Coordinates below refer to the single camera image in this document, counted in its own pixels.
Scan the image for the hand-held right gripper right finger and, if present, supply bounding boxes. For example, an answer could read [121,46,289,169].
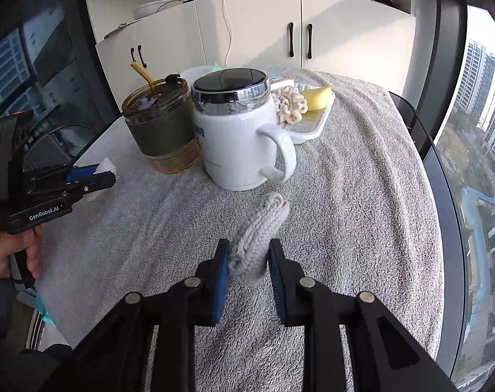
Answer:
[269,238,461,392]

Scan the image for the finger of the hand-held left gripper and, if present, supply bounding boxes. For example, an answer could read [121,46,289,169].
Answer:
[27,172,116,209]
[25,163,103,184]

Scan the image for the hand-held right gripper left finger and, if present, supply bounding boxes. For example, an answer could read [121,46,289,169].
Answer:
[47,237,232,392]

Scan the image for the white fuzzy cloth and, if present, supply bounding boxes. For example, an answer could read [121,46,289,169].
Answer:
[84,156,117,203]

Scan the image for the grey knitted sock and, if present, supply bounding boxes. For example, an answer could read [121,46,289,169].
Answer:
[228,192,291,286]

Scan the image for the white tray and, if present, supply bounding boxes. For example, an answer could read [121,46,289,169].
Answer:
[268,74,337,144]

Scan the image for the cream chenille yarn bundle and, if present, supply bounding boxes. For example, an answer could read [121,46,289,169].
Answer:
[272,87,309,127]

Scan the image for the yellow lemon-shaped sponge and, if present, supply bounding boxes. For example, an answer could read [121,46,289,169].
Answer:
[302,84,334,112]

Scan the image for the person's left hand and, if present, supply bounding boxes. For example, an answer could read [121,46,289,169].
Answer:
[0,228,44,282]

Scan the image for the amber tumbler with dark sleeve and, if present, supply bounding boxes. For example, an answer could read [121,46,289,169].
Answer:
[122,74,200,175]

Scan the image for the grey towel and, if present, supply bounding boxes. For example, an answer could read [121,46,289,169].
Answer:
[35,66,444,392]

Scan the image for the yellow straw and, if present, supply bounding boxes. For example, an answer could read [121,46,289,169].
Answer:
[131,61,158,99]

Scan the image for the teal plastic bag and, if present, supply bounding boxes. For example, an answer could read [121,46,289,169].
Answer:
[34,290,54,329]

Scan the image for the white mug with chrome lid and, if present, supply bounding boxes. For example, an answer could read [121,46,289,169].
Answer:
[190,69,297,192]

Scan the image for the low white cabinet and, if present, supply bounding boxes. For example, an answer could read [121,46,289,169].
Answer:
[94,0,228,90]

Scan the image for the white double-door cabinet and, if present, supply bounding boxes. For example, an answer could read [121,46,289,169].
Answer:
[223,0,417,96]

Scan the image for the buildings outside window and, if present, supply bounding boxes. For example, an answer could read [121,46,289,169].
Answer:
[435,6,495,388]

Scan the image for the thin white cable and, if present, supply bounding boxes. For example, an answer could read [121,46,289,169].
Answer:
[222,0,232,65]

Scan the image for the dark window frame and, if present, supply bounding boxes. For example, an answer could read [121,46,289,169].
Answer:
[411,0,469,160]

